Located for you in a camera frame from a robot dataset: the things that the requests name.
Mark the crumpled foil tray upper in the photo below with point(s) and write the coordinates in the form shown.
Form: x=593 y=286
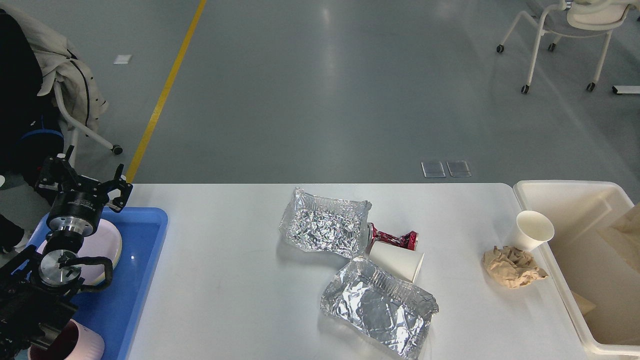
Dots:
x=314 y=223

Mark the blue plastic tray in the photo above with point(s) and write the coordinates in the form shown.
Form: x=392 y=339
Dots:
x=114 y=313

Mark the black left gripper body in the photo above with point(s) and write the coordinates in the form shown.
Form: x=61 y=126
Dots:
x=76 y=211

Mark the white plastic bin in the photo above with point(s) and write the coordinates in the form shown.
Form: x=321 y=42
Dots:
x=579 y=260

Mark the white paper cup lying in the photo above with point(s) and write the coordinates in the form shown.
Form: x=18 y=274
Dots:
x=400 y=262

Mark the crumpled brown paper ball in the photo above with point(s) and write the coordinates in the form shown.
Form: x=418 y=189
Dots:
x=512 y=267

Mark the white chair on casters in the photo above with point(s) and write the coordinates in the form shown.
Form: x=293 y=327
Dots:
x=571 y=19

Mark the pink ribbed mug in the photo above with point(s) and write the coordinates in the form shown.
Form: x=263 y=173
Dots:
x=75 y=342

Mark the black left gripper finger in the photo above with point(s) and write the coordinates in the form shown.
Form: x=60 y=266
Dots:
x=57 y=174
x=115 y=193

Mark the beige jacket on chair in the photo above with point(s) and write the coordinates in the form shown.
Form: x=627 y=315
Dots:
x=59 y=60

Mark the yellow plate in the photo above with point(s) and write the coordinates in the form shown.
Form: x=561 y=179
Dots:
x=111 y=250

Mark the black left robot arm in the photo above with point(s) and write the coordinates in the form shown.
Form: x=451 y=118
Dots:
x=37 y=288

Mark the pink plate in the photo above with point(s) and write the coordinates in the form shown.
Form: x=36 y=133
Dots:
x=53 y=275

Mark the crumpled foil tray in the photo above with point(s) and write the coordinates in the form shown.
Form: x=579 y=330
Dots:
x=394 y=312
x=314 y=223

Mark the crumpled foil tray lower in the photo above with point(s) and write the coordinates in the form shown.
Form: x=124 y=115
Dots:
x=394 y=312

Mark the person in black clothes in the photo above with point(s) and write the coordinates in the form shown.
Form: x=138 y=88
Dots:
x=30 y=132

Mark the white chair with jacket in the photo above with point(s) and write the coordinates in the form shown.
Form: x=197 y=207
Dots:
x=76 y=128

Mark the white paper cup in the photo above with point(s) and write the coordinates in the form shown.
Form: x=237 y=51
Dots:
x=530 y=230
x=400 y=262

